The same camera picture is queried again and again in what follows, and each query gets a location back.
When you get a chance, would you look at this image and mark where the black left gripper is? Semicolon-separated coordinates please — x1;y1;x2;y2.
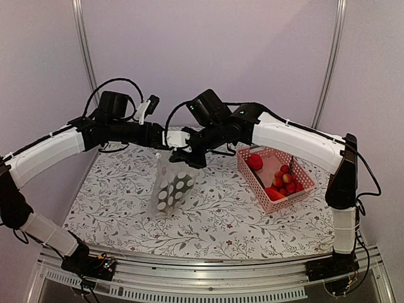
109;119;160;147

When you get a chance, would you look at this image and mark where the clear zip top bag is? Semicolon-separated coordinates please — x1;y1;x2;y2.
148;151;199;218

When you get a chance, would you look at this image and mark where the dark purple eggplant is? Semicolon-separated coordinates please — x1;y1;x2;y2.
157;172;195;211

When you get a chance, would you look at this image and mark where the pink plastic basket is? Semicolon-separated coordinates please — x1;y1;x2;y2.
237;147;316;213

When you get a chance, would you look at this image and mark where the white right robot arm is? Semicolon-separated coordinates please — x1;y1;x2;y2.
162;89;359;276

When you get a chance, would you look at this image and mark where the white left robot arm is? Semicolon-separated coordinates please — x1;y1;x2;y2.
1;91;163;274

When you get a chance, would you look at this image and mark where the red wrinkled apple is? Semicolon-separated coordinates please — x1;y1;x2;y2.
246;153;263;171

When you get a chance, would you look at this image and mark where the floral table cloth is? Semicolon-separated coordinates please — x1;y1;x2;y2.
63;143;334;259

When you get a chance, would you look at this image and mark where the red chili pepper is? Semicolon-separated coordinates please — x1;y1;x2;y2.
264;187;286;201

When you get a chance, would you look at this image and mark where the red cherry bunch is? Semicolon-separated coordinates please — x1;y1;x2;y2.
271;157;304;196

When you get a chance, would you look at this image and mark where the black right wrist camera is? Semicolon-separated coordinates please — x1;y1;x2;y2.
162;130;191;152

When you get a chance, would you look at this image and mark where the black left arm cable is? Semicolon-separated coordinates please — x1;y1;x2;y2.
82;78;145;117

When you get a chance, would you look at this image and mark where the left aluminium frame post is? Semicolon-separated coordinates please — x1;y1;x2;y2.
71;0;97;92

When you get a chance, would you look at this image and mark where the aluminium frame post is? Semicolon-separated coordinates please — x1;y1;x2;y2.
311;0;347;129
71;0;97;92

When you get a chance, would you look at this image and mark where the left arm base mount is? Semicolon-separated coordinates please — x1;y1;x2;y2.
61;252;117;281

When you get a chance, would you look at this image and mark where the aluminium front rail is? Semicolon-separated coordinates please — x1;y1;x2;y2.
25;245;398;302

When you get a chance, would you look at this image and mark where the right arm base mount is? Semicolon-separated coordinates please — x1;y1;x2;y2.
305;256;359;297

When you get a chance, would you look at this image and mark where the right aluminium frame post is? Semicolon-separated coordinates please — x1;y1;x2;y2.
311;0;347;129

